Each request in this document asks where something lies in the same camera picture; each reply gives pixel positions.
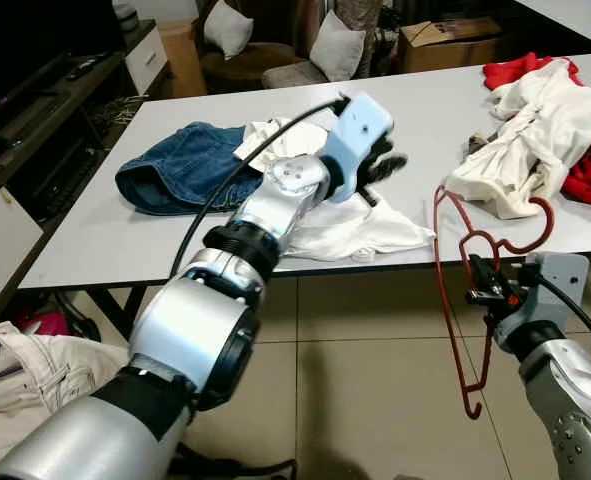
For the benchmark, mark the grey table with black legs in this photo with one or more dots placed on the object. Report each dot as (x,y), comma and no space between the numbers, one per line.
(435,120)

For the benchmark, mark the brown cardboard box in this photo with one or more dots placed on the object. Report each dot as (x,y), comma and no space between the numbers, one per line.
(183,60)

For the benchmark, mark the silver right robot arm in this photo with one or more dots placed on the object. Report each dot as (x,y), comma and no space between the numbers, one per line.
(575,400)

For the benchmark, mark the beige garment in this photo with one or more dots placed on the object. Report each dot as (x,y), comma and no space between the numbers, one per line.
(45,380)

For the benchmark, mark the white drawer unit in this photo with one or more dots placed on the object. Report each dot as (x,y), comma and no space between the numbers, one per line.
(0,250)

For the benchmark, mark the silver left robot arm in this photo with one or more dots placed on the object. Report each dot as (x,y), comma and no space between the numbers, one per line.
(190,335)

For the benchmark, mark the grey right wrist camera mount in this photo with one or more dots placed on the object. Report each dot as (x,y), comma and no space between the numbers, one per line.
(560,280)

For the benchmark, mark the black metal stand base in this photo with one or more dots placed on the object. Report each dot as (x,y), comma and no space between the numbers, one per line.
(235,465)

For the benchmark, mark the blue denim garment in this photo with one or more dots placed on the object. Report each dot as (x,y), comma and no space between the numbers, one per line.
(180,170)

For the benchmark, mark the pink object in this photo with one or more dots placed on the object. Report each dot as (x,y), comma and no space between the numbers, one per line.
(43,324)

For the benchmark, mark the brown wooden armchair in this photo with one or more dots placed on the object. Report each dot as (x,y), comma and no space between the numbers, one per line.
(245,70)

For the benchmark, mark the black tv cabinet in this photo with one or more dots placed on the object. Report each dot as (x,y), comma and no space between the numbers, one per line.
(45,130)

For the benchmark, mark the black television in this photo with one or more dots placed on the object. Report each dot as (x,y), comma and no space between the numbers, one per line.
(35,40)

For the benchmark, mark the white pillow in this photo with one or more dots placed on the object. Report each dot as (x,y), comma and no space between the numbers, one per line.
(337,48)
(227,28)

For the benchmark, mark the cream garment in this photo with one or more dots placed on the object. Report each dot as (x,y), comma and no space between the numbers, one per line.
(535,130)

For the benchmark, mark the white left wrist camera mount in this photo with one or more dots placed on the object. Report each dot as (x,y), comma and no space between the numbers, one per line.
(355,135)

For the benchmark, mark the white drawer cabinet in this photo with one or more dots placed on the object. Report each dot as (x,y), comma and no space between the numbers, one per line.
(147,62)

